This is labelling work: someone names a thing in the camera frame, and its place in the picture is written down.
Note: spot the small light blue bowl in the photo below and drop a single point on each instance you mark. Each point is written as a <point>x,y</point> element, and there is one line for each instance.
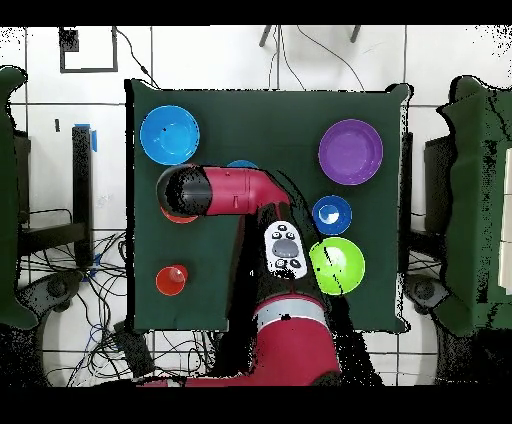
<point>242,164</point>

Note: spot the large light blue bowl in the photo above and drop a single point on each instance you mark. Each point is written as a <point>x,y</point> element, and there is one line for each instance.
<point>170,136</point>

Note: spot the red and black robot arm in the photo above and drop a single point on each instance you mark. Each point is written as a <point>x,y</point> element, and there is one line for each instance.
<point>240,192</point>

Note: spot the dark blue ribbed bowl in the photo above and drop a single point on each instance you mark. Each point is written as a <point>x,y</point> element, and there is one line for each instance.
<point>332,224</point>

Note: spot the orange bowl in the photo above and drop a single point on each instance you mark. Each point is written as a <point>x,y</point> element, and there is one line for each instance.
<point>180,219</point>

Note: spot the dark green tablecloth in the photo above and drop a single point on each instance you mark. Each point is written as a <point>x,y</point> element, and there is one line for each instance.
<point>260,128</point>

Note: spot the large green bowl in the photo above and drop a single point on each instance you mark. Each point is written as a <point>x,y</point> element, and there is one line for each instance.
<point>346,264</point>

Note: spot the large purple bowl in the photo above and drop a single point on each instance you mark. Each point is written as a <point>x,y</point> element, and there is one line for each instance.
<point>350,152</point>

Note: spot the orange cup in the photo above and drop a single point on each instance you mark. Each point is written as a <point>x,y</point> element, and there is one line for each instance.
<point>168,282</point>

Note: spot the black metal stand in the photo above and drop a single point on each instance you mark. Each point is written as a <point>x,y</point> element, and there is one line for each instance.
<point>82,192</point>
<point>406,200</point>

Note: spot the black floor box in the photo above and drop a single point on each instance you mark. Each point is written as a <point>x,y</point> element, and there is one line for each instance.
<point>134,348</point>

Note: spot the black equipment box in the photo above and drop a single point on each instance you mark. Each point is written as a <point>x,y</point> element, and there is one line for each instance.
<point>23,180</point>
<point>438,188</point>

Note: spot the black floor stand base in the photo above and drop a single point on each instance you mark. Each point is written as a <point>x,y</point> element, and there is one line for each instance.
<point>56,288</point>
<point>424,290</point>

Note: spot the side table green cloth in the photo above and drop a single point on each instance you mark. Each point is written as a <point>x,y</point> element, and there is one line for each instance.
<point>476,200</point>
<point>8,200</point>

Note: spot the camera tripod legs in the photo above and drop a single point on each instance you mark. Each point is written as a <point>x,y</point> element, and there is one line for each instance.
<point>265,36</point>

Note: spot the gray square floor frame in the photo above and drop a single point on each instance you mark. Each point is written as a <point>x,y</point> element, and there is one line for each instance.
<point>88,70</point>

